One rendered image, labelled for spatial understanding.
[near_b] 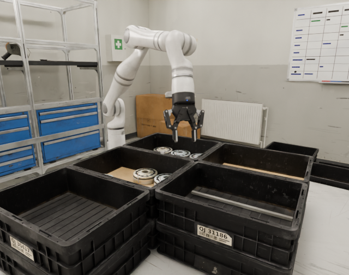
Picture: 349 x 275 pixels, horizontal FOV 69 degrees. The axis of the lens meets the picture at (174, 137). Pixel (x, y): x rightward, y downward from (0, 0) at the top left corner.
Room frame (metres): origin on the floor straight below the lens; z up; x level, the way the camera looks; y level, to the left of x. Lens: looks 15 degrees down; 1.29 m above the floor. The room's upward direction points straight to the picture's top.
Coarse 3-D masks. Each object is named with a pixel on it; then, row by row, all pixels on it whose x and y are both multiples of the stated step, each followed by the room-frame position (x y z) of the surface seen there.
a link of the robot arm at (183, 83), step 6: (174, 78) 0.84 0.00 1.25; (180, 78) 0.83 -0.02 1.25; (186, 78) 0.83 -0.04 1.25; (192, 78) 0.85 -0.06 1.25; (174, 84) 0.83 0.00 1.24; (180, 84) 0.82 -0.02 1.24; (186, 84) 0.82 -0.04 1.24; (192, 84) 0.84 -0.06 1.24; (174, 90) 0.83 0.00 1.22; (180, 90) 0.82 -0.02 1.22; (186, 90) 0.82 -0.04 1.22; (192, 90) 0.83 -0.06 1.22; (168, 96) 0.88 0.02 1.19
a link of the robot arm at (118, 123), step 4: (120, 100) 1.36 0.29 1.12; (116, 104) 1.33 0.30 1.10; (120, 104) 1.34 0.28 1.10; (116, 108) 1.32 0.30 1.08; (120, 108) 1.34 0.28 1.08; (124, 108) 1.35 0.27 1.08; (116, 112) 1.33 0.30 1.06; (120, 112) 1.34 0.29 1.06; (124, 112) 1.35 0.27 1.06; (116, 116) 1.38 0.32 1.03; (120, 116) 1.36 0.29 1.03; (124, 116) 1.35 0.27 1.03; (112, 120) 1.38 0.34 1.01; (116, 120) 1.36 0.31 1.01; (120, 120) 1.34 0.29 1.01; (124, 120) 1.35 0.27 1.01; (108, 124) 1.33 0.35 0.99; (112, 124) 1.32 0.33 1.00; (116, 124) 1.32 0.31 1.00; (120, 124) 1.33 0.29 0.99; (108, 128) 1.33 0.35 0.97; (112, 128) 1.32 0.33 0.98; (116, 128) 1.32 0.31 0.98; (120, 128) 1.33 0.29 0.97
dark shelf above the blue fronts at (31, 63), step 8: (0, 64) 2.31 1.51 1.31; (8, 64) 2.36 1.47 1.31; (16, 64) 2.41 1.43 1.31; (32, 64) 2.53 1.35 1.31; (40, 64) 2.59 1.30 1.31; (48, 64) 2.65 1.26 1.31; (56, 64) 2.72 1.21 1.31; (64, 64) 2.79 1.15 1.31; (72, 64) 2.86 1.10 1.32; (80, 64) 2.94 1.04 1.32; (88, 64) 3.02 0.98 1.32; (96, 64) 3.11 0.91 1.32
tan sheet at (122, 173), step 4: (120, 168) 1.12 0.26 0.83; (124, 168) 1.12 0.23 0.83; (112, 172) 1.07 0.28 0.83; (116, 172) 1.07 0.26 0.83; (120, 172) 1.07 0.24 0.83; (124, 172) 1.07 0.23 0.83; (128, 172) 1.07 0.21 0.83; (132, 172) 1.07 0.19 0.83; (116, 176) 1.03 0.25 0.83; (120, 176) 1.03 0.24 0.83; (124, 176) 1.03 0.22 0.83; (128, 176) 1.03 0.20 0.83; (132, 176) 1.03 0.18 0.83; (128, 180) 0.99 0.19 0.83; (132, 180) 0.99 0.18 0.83; (148, 184) 0.95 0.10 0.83; (152, 184) 0.95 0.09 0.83
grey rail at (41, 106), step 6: (54, 102) 2.70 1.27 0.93; (60, 102) 2.71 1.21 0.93; (66, 102) 2.74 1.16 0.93; (72, 102) 2.79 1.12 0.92; (78, 102) 2.85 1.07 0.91; (84, 102) 2.91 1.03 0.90; (90, 102) 2.98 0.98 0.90; (0, 108) 2.29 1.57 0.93; (6, 108) 2.29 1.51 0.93; (12, 108) 2.32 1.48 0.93; (18, 108) 2.36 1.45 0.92; (24, 108) 2.40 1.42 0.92; (30, 108) 2.44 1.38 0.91; (36, 108) 2.48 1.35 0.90; (42, 108) 2.53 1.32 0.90; (0, 114) 2.23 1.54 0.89
